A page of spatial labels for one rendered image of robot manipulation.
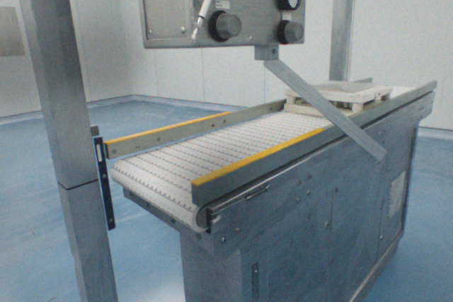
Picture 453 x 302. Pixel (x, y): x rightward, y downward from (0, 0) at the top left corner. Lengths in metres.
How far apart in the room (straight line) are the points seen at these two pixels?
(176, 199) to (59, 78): 0.29
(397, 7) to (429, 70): 0.75
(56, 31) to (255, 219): 0.46
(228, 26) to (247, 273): 0.48
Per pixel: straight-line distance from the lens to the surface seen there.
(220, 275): 0.70
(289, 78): 0.52
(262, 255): 0.70
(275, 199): 0.57
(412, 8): 3.89
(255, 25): 0.41
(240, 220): 0.51
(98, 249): 0.73
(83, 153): 0.64
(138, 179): 0.56
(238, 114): 0.84
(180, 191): 0.48
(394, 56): 3.90
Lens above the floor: 1.04
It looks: 16 degrees down
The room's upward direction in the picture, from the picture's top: 2 degrees counter-clockwise
